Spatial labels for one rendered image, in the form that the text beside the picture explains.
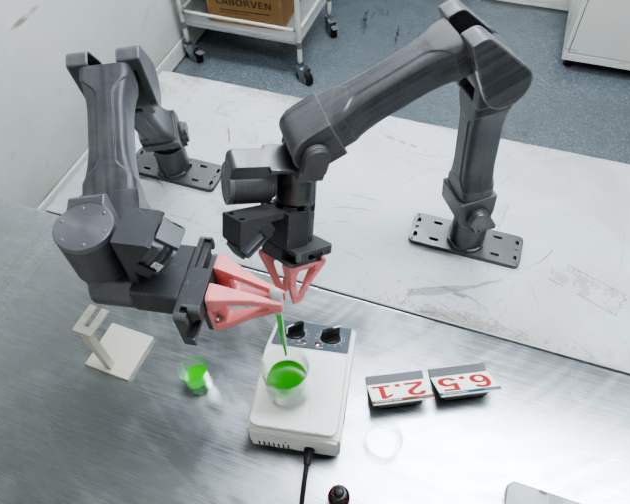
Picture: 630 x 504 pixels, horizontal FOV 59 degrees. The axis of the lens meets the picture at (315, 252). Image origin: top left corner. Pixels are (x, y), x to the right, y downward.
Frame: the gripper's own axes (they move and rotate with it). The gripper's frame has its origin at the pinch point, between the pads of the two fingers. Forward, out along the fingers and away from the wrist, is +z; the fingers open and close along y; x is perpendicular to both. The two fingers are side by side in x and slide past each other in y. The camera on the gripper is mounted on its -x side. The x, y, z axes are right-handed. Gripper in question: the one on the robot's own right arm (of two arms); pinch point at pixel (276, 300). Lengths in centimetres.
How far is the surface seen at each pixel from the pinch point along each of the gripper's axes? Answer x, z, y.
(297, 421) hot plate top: 23.0, 2.0, -4.9
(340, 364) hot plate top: 23.2, 6.5, 4.1
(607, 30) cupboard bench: 102, 102, 221
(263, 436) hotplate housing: 26.3, -2.6, -6.7
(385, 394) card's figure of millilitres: 29.1, 13.5, 3.0
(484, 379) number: 29.7, 28.1, 7.9
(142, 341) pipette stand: 31.4, -26.5, 6.8
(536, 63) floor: 126, 78, 227
